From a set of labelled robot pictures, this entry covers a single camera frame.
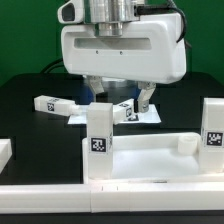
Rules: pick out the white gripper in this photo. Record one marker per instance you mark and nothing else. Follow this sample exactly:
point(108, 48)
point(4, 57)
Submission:
point(149, 50)

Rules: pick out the white desk top tray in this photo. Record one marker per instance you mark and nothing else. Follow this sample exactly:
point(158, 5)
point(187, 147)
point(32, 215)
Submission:
point(169, 157)

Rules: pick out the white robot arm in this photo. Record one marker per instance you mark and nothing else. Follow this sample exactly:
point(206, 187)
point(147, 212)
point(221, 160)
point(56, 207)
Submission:
point(107, 17)

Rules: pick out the white marker sheet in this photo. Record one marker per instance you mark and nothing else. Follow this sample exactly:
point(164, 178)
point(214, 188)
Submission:
point(150, 117)

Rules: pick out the white left barrier block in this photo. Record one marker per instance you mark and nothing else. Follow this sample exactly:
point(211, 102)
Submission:
point(5, 152)

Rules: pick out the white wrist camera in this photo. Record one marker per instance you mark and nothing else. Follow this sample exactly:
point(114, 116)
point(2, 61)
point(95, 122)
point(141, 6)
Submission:
point(72, 12)

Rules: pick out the white front barrier rail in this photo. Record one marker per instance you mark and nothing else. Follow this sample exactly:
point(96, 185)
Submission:
point(75, 198)

